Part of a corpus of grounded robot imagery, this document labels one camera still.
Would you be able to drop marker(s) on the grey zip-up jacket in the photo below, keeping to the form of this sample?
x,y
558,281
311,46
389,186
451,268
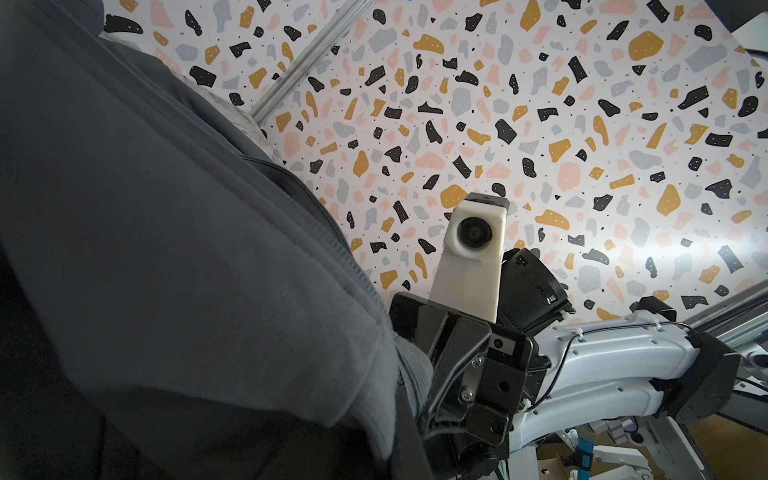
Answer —
x,y
173,304

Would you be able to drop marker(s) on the aluminium corner frame post right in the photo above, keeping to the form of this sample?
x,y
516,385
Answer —
x,y
329,36

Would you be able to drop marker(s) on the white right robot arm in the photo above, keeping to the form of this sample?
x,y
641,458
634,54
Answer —
x,y
601,372

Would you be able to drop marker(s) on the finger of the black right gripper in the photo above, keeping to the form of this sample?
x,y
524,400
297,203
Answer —
x,y
456,344

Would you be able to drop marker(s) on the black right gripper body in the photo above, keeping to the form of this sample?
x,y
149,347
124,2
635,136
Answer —
x,y
530,299

